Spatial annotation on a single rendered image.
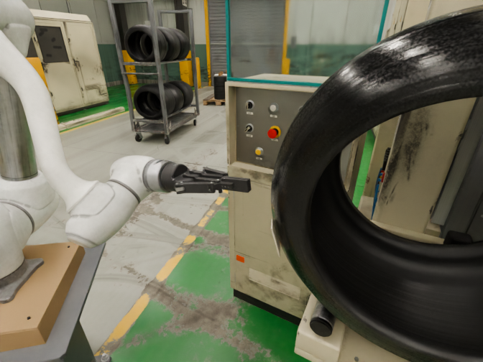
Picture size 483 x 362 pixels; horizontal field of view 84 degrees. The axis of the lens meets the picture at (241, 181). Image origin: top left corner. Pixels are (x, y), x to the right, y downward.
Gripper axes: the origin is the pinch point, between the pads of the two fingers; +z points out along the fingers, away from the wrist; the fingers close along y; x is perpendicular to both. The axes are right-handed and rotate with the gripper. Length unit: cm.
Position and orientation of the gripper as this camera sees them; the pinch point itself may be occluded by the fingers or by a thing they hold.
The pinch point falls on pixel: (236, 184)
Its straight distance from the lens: 62.5
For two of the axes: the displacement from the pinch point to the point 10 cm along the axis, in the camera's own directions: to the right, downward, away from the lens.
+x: 1.2, 9.1, 3.9
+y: 4.8, -4.0, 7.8
